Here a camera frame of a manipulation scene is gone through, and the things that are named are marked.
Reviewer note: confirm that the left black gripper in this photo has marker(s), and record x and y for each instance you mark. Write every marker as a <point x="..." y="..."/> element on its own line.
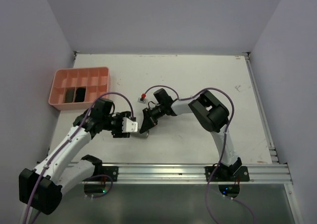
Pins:
<point x="118" y="133"/>

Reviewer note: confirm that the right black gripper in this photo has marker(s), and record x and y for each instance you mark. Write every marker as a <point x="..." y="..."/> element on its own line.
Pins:
<point x="149" y="120"/>

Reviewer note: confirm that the grey and cream underwear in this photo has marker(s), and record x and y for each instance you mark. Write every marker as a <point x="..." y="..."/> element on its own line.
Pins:
<point x="140" y="135"/>

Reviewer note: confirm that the black underwear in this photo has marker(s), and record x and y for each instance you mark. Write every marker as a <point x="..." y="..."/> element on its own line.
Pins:
<point x="80" y="95"/>

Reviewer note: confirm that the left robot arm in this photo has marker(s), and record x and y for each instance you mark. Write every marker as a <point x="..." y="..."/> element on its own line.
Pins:
<point x="44" y="186"/>

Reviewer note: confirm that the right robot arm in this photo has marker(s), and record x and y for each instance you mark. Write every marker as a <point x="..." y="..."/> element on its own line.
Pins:
<point x="212" y="115"/>

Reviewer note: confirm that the dark rolled cloth in tray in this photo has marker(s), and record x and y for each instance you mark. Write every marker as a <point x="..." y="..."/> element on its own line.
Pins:
<point x="69" y="95"/>

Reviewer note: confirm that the pink compartment tray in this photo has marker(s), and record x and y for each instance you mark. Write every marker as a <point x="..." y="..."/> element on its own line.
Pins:
<point x="96" y="80"/>

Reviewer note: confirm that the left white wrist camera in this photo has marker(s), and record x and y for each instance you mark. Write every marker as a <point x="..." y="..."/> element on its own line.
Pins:
<point x="129" y="126"/>

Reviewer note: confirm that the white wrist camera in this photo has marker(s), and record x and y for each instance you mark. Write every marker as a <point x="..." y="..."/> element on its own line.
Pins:
<point x="142" y="99"/>
<point x="129" y="126"/>

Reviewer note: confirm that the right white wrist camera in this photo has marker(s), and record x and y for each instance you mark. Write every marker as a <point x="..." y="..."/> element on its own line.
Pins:
<point x="142" y="99"/>

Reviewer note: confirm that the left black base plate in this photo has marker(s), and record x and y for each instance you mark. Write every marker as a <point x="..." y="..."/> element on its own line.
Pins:
<point x="111" y="171"/>

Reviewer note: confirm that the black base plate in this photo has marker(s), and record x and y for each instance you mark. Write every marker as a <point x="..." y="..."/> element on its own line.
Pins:
<point x="227" y="174"/>
<point x="111" y="171"/>

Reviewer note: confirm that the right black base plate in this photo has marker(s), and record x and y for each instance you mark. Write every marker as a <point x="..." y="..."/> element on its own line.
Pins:
<point x="227" y="174"/>

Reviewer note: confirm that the aluminium mounting rail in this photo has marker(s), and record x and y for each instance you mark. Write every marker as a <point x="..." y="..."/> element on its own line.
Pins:
<point x="196" y="174"/>

